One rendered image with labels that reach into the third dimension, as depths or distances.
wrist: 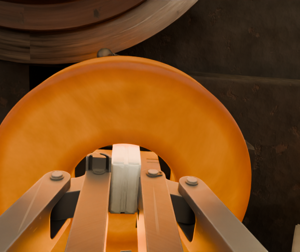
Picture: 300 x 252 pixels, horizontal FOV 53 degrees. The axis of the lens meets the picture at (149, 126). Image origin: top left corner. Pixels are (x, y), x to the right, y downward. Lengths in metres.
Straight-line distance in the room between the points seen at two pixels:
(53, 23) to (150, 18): 0.10
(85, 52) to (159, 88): 0.20
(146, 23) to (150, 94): 0.20
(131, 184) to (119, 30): 0.22
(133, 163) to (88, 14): 0.21
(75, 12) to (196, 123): 0.20
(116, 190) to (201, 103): 0.06
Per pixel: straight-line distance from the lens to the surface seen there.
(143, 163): 0.17
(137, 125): 0.16
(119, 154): 0.16
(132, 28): 0.35
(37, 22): 0.34
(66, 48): 0.35
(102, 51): 0.25
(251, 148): 0.40
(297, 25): 0.57
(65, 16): 0.33
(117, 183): 0.16
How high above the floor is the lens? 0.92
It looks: 16 degrees down
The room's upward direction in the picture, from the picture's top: 5 degrees clockwise
